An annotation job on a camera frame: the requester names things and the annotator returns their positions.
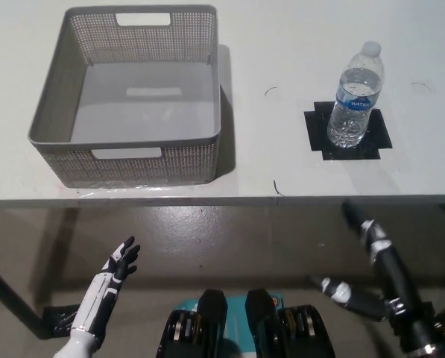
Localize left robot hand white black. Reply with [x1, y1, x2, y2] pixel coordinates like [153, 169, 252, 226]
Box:
[71, 235, 142, 342]

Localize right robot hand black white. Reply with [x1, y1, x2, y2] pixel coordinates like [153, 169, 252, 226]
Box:
[309, 199, 445, 354]

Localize clear water bottle blue label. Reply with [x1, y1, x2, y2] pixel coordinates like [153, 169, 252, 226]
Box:
[326, 40, 385, 149]

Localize black floor tape patch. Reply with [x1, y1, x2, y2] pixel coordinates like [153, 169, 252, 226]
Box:
[42, 304, 82, 333]

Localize dark metal table leg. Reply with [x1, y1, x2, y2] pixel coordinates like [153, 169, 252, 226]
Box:
[0, 256, 46, 339]

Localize robot body black teal blocks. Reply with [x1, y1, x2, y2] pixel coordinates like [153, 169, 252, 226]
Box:
[154, 289, 337, 358]

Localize black tape square patch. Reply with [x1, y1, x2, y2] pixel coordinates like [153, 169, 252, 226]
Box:
[304, 100, 394, 162]

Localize grey perforated plastic basket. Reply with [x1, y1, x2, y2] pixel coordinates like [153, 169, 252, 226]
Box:
[27, 4, 223, 189]

